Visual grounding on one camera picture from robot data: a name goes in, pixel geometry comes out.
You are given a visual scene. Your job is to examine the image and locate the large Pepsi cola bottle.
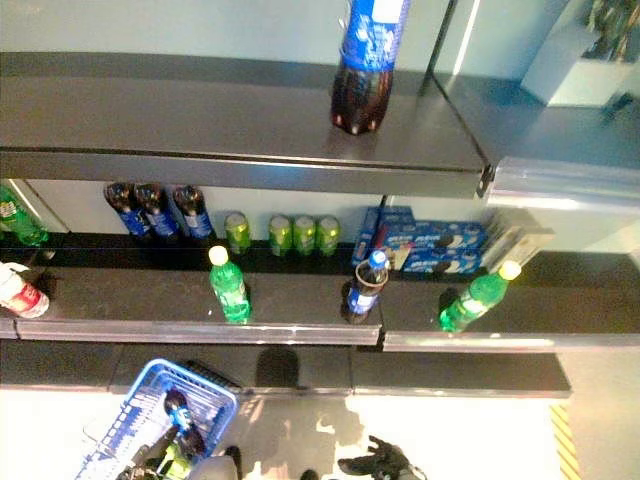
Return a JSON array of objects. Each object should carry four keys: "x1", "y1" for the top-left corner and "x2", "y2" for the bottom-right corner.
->
[{"x1": 329, "y1": 0, "x2": 412, "y2": 136}]

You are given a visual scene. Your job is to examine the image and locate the white planter box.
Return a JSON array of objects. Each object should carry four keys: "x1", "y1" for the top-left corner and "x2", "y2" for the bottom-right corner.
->
[{"x1": 519, "y1": 14, "x2": 640, "y2": 109}]

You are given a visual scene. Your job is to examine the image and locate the shelf upright post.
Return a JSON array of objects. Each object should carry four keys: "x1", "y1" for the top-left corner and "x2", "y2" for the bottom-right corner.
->
[{"x1": 424, "y1": 0, "x2": 484, "y2": 86}]

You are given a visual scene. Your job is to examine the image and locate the grey left robot leg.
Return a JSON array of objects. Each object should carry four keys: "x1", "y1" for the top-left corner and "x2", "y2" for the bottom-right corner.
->
[{"x1": 189, "y1": 444, "x2": 245, "y2": 480}]

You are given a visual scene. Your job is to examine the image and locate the clear water bottle red label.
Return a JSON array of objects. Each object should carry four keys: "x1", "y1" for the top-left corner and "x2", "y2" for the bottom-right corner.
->
[{"x1": 0, "y1": 259, "x2": 51, "y2": 320}]

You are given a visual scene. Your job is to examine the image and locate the grey metal shelf unit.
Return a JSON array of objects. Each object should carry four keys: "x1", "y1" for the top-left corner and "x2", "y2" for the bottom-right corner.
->
[{"x1": 0, "y1": 52, "x2": 496, "y2": 200}]

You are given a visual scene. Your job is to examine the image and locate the Pepsi cola bottle blue label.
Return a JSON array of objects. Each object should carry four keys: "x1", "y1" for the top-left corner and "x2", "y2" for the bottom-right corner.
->
[
  {"x1": 103, "y1": 182, "x2": 151, "y2": 239},
  {"x1": 172, "y1": 184, "x2": 217, "y2": 241},
  {"x1": 134, "y1": 183, "x2": 181, "y2": 240},
  {"x1": 163, "y1": 389, "x2": 207, "y2": 457},
  {"x1": 340, "y1": 249, "x2": 391, "y2": 325}
]

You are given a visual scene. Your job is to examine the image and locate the black upper shelf board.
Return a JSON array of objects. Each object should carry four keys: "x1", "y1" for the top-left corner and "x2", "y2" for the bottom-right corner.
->
[{"x1": 432, "y1": 74, "x2": 640, "y2": 214}]

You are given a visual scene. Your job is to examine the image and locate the blue Oreo cookie box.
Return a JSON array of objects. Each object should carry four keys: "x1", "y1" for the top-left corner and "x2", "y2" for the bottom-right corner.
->
[
  {"x1": 352, "y1": 207, "x2": 384, "y2": 269},
  {"x1": 374, "y1": 219, "x2": 490, "y2": 251},
  {"x1": 379, "y1": 206, "x2": 416, "y2": 226},
  {"x1": 399, "y1": 248, "x2": 485, "y2": 280}
]

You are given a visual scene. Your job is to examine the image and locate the blue plastic shopping basket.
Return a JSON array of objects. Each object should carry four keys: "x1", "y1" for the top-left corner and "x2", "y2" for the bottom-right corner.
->
[{"x1": 74, "y1": 358, "x2": 240, "y2": 480}]

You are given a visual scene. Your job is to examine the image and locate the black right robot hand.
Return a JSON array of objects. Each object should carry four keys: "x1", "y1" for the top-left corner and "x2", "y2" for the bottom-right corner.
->
[{"x1": 337, "y1": 434, "x2": 429, "y2": 480}]

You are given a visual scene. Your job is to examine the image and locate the yellow black hazard tape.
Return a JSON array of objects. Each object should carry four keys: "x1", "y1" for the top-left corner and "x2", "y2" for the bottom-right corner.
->
[{"x1": 548, "y1": 403, "x2": 584, "y2": 480}]

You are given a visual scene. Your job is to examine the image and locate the green potted plant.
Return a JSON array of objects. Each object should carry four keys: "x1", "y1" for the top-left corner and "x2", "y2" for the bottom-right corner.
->
[{"x1": 584, "y1": 0, "x2": 640, "y2": 64}]

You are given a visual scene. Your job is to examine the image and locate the black shelf base plinth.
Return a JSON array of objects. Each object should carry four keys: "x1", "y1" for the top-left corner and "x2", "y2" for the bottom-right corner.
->
[{"x1": 0, "y1": 339, "x2": 572, "y2": 400}]

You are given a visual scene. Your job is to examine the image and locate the green drink can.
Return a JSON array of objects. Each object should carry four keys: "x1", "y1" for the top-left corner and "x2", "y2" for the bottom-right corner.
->
[
  {"x1": 315, "y1": 215, "x2": 341, "y2": 258},
  {"x1": 223, "y1": 212, "x2": 252, "y2": 255},
  {"x1": 292, "y1": 214, "x2": 317, "y2": 257},
  {"x1": 268, "y1": 214, "x2": 294, "y2": 257}
]

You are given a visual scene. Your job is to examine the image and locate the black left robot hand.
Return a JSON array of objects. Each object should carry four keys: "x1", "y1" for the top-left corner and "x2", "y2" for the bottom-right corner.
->
[{"x1": 117, "y1": 439, "x2": 174, "y2": 480}]

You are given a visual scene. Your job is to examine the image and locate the pale cardboard snack box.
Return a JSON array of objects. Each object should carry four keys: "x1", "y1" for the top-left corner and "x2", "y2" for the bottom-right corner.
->
[{"x1": 482, "y1": 209, "x2": 557, "y2": 269}]

